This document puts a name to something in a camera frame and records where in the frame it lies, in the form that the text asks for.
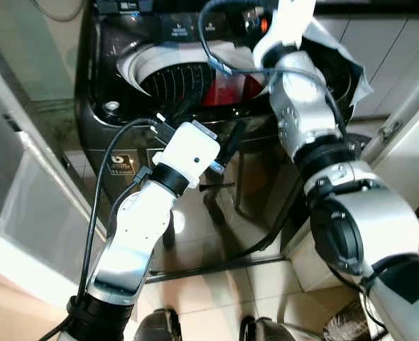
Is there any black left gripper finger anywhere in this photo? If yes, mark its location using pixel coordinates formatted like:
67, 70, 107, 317
169, 98, 200, 126
222, 122, 248, 170

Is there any dark grey top-load washing machine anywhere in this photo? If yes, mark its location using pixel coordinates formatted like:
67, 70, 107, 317
75, 0, 372, 279

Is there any red garment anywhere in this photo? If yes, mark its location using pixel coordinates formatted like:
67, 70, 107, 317
201, 74, 268, 108

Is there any white plastic film sheet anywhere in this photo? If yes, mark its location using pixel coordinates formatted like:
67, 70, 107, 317
303, 14, 374, 109

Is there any grey cabinet with dark counter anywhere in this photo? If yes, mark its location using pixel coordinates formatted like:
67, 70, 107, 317
315, 0, 419, 119

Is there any dark left robot foot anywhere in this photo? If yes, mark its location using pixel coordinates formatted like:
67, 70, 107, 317
134, 308, 183, 341

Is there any dark robot foot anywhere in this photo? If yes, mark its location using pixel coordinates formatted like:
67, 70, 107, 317
134, 308, 183, 341
239, 315, 304, 341

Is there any dark right robot foot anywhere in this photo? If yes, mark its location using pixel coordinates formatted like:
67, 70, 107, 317
239, 315, 304, 341

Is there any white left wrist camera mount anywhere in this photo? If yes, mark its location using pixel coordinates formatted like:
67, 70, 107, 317
155, 121, 222, 190

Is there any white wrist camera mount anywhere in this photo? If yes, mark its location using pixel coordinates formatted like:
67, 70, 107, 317
252, 0, 317, 68
155, 121, 222, 190

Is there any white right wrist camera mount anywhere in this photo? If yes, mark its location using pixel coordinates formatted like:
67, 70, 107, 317
252, 0, 317, 68

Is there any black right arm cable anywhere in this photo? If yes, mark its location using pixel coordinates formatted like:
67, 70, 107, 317
197, 0, 349, 136

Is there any grey water hose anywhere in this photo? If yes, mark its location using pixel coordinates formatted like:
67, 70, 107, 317
31, 0, 84, 22

